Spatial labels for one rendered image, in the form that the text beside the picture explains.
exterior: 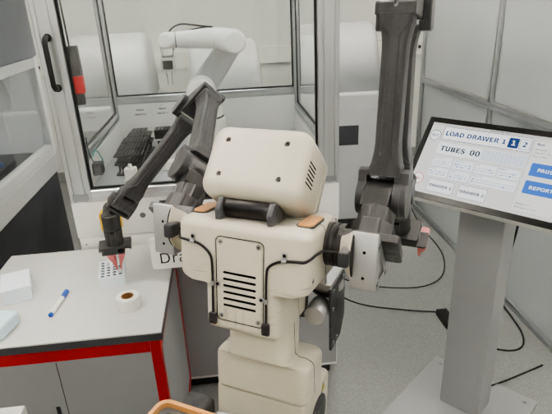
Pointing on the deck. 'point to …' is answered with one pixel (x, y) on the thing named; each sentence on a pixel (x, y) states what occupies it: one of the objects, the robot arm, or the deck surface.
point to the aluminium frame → (329, 80)
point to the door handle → (49, 62)
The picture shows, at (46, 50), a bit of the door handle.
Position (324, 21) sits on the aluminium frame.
